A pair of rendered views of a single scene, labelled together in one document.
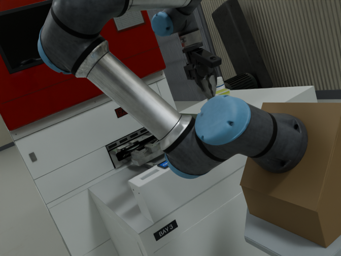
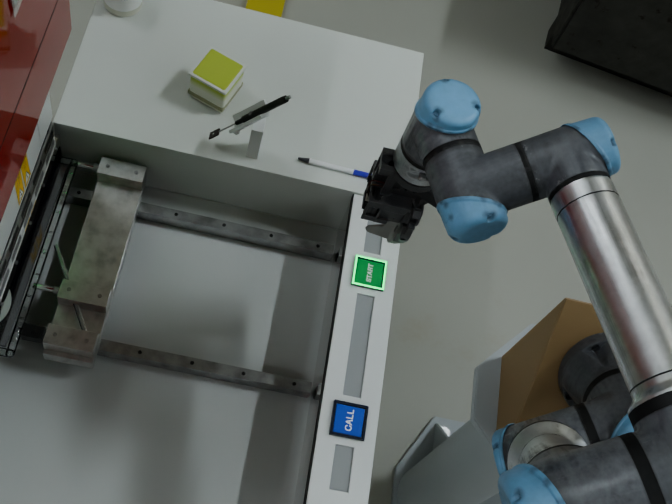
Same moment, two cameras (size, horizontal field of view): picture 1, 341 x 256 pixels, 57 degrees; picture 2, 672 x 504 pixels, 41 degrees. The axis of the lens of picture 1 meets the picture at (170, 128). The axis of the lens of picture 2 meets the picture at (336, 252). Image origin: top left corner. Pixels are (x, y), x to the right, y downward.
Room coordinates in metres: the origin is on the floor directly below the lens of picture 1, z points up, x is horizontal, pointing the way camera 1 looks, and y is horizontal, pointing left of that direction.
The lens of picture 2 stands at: (1.06, 0.54, 2.30)
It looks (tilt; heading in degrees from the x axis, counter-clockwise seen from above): 61 degrees down; 282
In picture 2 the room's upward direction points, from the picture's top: 24 degrees clockwise
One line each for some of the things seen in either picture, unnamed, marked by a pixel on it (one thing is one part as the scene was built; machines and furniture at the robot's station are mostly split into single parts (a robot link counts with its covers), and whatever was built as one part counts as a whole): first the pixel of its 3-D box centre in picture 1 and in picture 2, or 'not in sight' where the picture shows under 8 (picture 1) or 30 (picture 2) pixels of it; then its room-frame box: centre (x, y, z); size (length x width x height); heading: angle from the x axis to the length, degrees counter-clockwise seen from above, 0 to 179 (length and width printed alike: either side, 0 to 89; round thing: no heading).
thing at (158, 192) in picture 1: (203, 164); (350, 356); (1.10, -0.07, 0.89); 0.55 x 0.09 x 0.14; 116
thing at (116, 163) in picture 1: (148, 141); (19, 256); (1.63, 0.14, 0.89); 0.44 x 0.02 x 0.10; 116
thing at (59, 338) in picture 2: (137, 154); (71, 340); (1.47, 0.20, 0.89); 0.08 x 0.03 x 0.03; 26
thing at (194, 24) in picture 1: (183, 18); (441, 126); (1.16, -0.17, 1.41); 0.09 x 0.08 x 0.11; 139
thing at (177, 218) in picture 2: not in sight; (199, 223); (1.46, -0.13, 0.84); 0.50 x 0.02 x 0.03; 26
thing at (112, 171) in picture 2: not in sight; (122, 173); (1.61, -0.10, 0.89); 0.08 x 0.03 x 0.03; 26
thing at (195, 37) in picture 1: (190, 40); (422, 158); (1.16, -0.17, 1.33); 0.08 x 0.08 x 0.05
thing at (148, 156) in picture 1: (165, 146); (97, 262); (1.54, 0.05, 0.87); 0.36 x 0.08 x 0.03; 116
